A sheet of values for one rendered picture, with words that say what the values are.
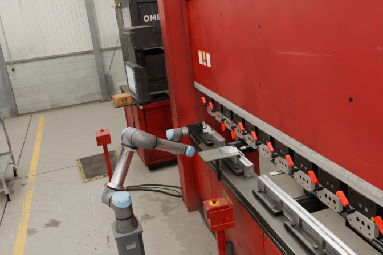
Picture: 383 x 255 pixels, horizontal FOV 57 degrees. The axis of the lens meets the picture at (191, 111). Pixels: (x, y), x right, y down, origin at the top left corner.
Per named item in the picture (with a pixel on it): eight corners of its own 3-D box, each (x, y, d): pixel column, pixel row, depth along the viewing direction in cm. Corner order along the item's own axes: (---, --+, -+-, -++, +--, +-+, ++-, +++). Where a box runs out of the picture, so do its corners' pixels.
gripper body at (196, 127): (203, 123, 261) (187, 126, 258) (204, 134, 263) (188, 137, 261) (200, 120, 268) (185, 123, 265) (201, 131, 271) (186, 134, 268)
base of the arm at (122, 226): (116, 236, 220) (114, 222, 217) (113, 223, 234) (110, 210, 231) (140, 229, 224) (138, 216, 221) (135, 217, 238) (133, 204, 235)
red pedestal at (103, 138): (103, 192, 438) (90, 129, 414) (123, 187, 444) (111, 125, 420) (104, 200, 420) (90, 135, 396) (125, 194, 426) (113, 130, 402)
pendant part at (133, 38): (131, 105, 395) (119, 27, 371) (153, 101, 403) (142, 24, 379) (142, 116, 349) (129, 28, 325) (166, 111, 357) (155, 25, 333)
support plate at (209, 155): (198, 153, 276) (198, 152, 275) (229, 146, 282) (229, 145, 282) (205, 162, 259) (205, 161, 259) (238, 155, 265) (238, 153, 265)
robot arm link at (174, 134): (166, 139, 264) (165, 128, 262) (180, 136, 267) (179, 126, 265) (168, 142, 257) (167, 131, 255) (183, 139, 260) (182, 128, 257)
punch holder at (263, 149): (259, 152, 221) (257, 127, 217) (271, 149, 223) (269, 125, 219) (270, 161, 207) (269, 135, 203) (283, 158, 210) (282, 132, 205)
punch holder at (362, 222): (346, 221, 147) (347, 185, 142) (363, 216, 149) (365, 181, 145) (374, 242, 133) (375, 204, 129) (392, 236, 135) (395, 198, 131)
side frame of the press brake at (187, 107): (182, 201, 398) (155, -14, 332) (251, 184, 419) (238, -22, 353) (188, 213, 375) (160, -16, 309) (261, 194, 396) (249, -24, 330)
